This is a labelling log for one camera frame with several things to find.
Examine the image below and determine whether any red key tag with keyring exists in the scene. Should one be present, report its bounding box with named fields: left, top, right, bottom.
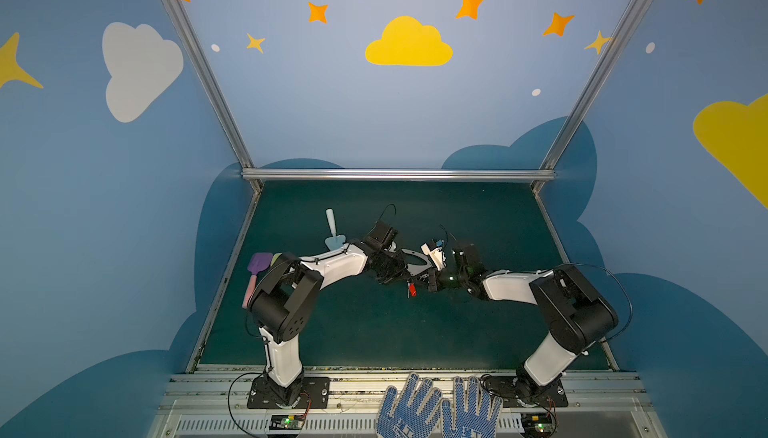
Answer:
left=407, top=279, right=417, bottom=298

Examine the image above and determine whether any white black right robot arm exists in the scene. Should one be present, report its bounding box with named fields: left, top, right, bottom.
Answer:
left=407, top=244, right=619, bottom=407

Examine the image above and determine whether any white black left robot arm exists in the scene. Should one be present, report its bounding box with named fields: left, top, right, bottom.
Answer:
left=246, top=220, right=407, bottom=408

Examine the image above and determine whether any light blue toy shovel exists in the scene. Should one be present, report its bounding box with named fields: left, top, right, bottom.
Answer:
left=324, top=208, right=346, bottom=251

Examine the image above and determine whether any right blue dotted work glove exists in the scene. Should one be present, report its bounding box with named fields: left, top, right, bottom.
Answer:
left=441, top=376, right=503, bottom=438

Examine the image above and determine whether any blue dotted work glove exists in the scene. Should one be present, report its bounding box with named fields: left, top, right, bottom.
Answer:
left=376, top=373, right=443, bottom=438
left=441, top=376, right=503, bottom=438

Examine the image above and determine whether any left blue dotted work glove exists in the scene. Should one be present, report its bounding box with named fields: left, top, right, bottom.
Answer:
left=376, top=373, right=443, bottom=438

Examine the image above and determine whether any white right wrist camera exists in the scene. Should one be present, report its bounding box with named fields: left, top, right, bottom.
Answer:
left=421, top=239, right=446, bottom=270

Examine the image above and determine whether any grey perforated metal ring plate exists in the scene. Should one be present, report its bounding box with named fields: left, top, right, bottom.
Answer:
left=402, top=249, right=434, bottom=277

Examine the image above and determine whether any purple toy spatula pink handle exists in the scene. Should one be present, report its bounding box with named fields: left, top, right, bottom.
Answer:
left=242, top=252, right=274, bottom=309

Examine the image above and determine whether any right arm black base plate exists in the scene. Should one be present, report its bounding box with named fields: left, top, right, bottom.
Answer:
left=480, top=374, right=568, bottom=408

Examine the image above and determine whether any aluminium frame right post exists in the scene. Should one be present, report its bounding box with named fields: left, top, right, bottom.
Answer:
left=531, top=0, right=654, bottom=195

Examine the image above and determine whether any aluminium frame post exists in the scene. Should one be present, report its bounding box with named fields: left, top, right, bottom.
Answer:
left=161, top=0, right=263, bottom=194
left=531, top=0, right=654, bottom=195

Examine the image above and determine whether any aluminium frame left post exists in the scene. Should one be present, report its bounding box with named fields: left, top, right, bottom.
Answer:
left=161, top=0, right=263, bottom=194

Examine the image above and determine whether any aluminium frame back rail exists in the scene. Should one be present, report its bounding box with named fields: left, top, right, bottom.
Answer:
left=241, top=168, right=556, bottom=182

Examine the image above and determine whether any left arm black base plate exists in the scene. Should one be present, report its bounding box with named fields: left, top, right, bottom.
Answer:
left=246, top=375, right=331, bottom=409

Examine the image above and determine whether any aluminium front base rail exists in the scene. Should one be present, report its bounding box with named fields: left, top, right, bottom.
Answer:
left=148, top=370, right=666, bottom=437

